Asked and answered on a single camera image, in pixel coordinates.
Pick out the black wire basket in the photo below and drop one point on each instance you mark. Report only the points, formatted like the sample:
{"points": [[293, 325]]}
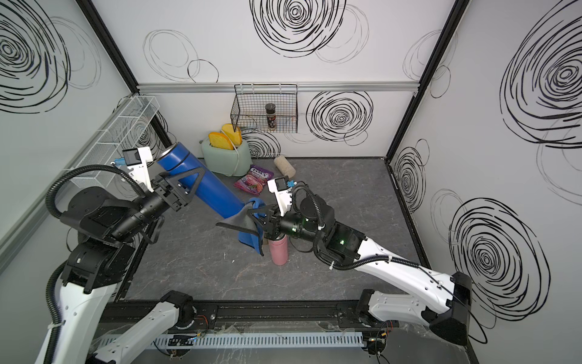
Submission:
{"points": [[248, 109]]}

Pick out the purple candy bag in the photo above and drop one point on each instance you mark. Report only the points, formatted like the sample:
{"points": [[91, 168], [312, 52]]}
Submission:
{"points": [[254, 181]]}

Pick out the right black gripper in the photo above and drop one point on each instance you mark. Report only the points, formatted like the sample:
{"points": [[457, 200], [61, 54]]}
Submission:
{"points": [[274, 221]]}

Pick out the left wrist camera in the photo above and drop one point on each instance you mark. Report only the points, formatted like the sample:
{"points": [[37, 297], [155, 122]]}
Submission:
{"points": [[137, 160]]}

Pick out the white mesh wall shelf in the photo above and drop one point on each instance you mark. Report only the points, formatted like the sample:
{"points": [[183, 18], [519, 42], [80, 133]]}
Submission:
{"points": [[129, 126]]}

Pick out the front yellow toast slice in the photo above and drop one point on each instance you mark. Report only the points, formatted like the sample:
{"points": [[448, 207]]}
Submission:
{"points": [[221, 141]]}

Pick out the yellow toast slice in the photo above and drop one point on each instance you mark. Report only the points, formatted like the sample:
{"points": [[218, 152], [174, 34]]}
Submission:
{"points": [[221, 141], [233, 133]]}

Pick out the blue and grey cloth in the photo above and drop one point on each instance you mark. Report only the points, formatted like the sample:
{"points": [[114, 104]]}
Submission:
{"points": [[249, 233]]}

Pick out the dark spice bottle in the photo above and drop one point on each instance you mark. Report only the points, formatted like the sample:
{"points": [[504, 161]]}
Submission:
{"points": [[270, 111]]}

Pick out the pink thermos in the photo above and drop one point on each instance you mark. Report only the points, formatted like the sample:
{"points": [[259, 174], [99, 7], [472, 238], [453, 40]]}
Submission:
{"points": [[279, 250]]}

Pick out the mint green toaster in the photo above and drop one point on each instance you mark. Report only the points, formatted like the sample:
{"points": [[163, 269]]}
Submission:
{"points": [[227, 162]]}

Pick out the blue thermos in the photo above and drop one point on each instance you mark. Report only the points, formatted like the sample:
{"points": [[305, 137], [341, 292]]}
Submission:
{"points": [[178, 160]]}

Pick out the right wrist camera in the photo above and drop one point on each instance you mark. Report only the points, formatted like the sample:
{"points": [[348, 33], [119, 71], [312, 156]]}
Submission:
{"points": [[281, 188]]}

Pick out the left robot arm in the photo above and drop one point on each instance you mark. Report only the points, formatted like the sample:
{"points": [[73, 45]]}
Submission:
{"points": [[78, 291]]}

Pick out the rear yellow toast slice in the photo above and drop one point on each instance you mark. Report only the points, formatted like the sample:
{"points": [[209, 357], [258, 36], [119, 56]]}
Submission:
{"points": [[233, 133]]}

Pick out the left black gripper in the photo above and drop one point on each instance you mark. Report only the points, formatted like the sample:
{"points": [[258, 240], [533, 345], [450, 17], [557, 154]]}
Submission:
{"points": [[176, 199]]}

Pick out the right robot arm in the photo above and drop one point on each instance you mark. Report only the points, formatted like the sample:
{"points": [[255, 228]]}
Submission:
{"points": [[435, 300]]}

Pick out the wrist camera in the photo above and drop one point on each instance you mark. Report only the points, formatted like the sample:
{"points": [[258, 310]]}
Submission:
{"points": [[137, 160], [281, 188]]}

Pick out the white slotted cable duct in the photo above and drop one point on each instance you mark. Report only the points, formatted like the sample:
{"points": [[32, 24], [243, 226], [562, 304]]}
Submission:
{"points": [[258, 341]]}

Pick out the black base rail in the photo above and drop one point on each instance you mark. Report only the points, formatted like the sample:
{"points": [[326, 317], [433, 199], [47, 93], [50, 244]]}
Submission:
{"points": [[347, 314]]}

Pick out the clear jar of oats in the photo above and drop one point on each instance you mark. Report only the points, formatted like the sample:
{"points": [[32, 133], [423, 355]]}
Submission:
{"points": [[284, 166]]}

